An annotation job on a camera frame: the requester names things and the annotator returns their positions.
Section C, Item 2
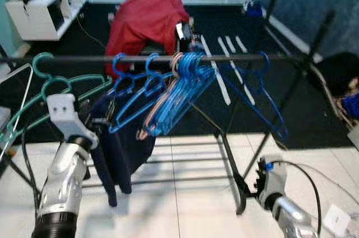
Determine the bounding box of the blue plastic hanger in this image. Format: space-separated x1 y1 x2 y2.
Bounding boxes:
108 53 172 135
147 53 202 138
121 53 180 129
216 52 289 141
157 52 218 135
151 53 209 136

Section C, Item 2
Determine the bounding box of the green plastic hanger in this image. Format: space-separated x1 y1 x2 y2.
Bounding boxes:
0 52 113 144

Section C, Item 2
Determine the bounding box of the pink plastic hanger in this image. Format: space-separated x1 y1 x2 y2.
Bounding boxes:
136 53 187 140

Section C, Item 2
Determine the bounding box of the navy blue shirt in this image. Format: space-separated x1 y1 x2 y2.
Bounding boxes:
89 93 159 208

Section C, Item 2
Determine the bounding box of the white power adapter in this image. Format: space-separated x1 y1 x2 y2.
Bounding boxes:
324 204 352 236

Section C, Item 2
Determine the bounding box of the red garment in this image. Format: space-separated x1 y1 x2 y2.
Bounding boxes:
105 0 191 76

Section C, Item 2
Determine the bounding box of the white open shelf unit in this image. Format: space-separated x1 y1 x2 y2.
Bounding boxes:
4 0 91 41

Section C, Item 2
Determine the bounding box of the small blue device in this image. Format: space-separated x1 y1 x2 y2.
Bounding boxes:
245 1 264 17

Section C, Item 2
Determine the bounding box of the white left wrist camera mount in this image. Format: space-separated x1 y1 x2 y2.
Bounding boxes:
47 93 99 149

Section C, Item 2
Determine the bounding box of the thin white cable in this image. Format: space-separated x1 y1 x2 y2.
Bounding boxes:
286 162 359 208

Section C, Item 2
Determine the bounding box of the white wire hanger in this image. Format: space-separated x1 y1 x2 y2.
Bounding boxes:
0 63 34 163

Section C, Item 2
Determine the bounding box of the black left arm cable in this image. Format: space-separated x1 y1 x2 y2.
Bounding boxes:
20 129 43 212

